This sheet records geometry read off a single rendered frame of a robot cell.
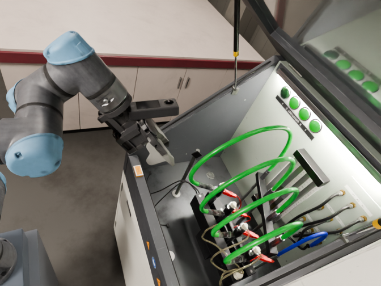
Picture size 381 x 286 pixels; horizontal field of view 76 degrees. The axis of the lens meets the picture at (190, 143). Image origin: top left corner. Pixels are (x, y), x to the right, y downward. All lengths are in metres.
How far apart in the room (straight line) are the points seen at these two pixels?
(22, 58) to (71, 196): 0.99
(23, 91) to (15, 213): 1.60
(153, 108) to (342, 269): 0.58
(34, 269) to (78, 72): 0.75
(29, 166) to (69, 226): 1.54
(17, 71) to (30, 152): 1.55
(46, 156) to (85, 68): 0.17
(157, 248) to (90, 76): 0.63
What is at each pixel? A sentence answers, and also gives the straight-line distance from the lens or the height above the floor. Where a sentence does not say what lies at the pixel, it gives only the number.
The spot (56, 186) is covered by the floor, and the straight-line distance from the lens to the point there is 2.13.
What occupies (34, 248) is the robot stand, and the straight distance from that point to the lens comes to 1.09.
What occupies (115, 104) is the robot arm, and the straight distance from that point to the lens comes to 0.52.
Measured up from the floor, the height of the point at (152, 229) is 0.95.
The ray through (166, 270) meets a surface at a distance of 0.91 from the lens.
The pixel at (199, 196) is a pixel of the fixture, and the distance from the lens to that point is 1.02.
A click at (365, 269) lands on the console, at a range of 0.71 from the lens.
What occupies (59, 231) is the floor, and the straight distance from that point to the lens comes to 1.97.
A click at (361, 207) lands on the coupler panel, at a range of 0.92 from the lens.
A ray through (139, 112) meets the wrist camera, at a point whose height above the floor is 1.45.
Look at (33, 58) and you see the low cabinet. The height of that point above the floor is 0.80.
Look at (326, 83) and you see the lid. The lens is 0.76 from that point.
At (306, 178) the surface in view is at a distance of 0.97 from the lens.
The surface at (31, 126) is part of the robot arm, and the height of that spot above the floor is 1.49.
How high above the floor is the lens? 1.81
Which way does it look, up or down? 45 degrees down
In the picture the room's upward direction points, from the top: 24 degrees clockwise
